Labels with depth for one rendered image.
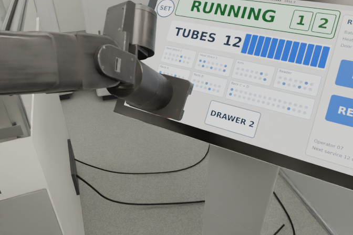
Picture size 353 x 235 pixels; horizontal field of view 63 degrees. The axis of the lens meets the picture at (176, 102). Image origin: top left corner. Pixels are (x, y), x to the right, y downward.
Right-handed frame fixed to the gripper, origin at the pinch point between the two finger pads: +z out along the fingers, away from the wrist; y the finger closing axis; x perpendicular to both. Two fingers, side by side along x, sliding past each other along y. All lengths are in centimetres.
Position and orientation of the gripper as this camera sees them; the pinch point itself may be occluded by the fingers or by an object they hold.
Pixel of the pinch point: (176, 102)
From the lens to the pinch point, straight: 55.3
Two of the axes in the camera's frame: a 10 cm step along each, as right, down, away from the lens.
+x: -3.1, 9.5, -0.6
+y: -8.8, -2.6, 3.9
